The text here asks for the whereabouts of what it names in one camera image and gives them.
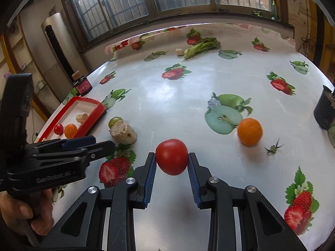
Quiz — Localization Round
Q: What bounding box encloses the red rectangular tray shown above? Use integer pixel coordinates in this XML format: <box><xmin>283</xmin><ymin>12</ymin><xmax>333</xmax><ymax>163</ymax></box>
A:
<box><xmin>37</xmin><ymin>96</ymin><xmax>107</xmax><ymax>143</ymax></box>

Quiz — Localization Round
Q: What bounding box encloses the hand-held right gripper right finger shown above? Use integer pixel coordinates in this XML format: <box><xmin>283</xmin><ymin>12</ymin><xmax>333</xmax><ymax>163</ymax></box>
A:
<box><xmin>188</xmin><ymin>152</ymin><xmax>308</xmax><ymax>251</ymax></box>

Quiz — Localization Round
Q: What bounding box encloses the person's left hand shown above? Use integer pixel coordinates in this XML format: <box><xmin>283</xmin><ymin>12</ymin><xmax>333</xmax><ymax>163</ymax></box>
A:
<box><xmin>0</xmin><ymin>188</ymin><xmax>54</xmax><ymax>246</ymax></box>

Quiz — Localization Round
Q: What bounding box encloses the green fruit calyx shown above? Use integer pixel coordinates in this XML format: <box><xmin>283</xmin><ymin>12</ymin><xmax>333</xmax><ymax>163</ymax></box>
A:
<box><xmin>265</xmin><ymin>138</ymin><xmax>284</xmax><ymax>157</ymax></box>

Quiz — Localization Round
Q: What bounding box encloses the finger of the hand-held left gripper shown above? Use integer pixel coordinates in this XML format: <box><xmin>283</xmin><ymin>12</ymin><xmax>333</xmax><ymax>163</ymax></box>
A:
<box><xmin>31</xmin><ymin>140</ymin><xmax>116</xmax><ymax>163</ymax></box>
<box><xmin>25</xmin><ymin>135</ymin><xmax>96</xmax><ymax>155</ymax></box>

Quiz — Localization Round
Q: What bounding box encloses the orange mandarin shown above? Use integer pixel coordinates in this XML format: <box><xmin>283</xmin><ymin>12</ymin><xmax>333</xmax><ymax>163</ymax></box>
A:
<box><xmin>238</xmin><ymin>118</ymin><xmax>263</xmax><ymax>146</ymax></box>
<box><xmin>64</xmin><ymin>124</ymin><xmax>78</xmax><ymax>138</ymax></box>

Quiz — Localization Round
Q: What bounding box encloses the green bok choy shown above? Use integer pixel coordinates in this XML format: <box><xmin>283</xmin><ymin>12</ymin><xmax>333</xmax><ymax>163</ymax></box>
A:
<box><xmin>183</xmin><ymin>37</ymin><xmax>222</xmax><ymax>59</ymax></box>

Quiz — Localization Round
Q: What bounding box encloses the dark jar with red label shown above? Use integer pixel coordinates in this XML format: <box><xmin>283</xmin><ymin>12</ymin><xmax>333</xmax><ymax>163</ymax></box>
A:
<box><xmin>73</xmin><ymin>76</ymin><xmax>93</xmax><ymax>97</ymax></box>

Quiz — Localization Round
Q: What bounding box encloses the hanging wall cable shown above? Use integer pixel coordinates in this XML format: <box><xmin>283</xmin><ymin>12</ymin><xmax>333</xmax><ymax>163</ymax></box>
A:
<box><xmin>301</xmin><ymin>31</ymin><xmax>314</xmax><ymax>58</ymax></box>

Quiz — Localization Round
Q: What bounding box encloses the wooden wall shelf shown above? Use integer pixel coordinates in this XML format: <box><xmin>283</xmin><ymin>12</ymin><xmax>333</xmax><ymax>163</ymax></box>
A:
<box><xmin>0</xmin><ymin>18</ymin><xmax>50</xmax><ymax>115</ymax></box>

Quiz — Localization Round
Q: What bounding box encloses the black cup with stick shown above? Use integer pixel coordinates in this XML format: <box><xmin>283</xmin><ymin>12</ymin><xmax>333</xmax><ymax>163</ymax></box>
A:
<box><xmin>313</xmin><ymin>85</ymin><xmax>335</xmax><ymax>130</ymax></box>

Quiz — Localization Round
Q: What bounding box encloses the standing air conditioner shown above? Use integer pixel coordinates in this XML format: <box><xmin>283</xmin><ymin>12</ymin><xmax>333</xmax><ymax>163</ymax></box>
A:
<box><xmin>40</xmin><ymin>12</ymin><xmax>88</xmax><ymax>84</ymax></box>

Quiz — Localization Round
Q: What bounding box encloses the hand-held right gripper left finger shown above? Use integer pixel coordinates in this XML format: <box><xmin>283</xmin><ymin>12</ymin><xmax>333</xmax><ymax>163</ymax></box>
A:
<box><xmin>43</xmin><ymin>152</ymin><xmax>157</xmax><ymax>251</ymax></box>

